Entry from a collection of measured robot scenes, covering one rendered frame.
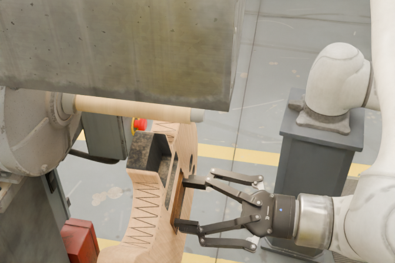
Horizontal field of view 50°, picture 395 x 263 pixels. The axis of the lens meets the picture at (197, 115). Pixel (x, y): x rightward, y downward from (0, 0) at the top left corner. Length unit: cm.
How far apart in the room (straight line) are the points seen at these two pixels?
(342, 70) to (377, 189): 82
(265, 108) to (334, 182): 119
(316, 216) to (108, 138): 51
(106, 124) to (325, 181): 91
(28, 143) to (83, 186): 164
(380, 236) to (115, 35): 38
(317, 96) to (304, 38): 212
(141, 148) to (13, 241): 48
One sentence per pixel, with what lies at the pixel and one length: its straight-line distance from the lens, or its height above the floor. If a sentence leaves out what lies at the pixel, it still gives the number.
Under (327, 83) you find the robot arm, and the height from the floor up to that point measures 89.
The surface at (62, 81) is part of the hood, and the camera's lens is 46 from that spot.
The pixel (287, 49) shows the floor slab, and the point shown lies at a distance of 336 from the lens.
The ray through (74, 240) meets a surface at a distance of 130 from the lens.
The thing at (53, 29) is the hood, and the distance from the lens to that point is 43.
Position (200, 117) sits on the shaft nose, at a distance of 62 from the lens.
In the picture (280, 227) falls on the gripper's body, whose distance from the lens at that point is 74.
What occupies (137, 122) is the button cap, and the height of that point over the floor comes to 98.
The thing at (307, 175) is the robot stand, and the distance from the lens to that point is 161.
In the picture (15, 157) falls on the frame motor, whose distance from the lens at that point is 65.
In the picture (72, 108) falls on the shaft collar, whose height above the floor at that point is 125.
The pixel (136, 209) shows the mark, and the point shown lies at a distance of 64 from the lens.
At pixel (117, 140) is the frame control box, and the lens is 100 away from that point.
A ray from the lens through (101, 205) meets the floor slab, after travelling 217.
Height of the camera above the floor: 165
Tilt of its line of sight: 39 degrees down
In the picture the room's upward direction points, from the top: straight up
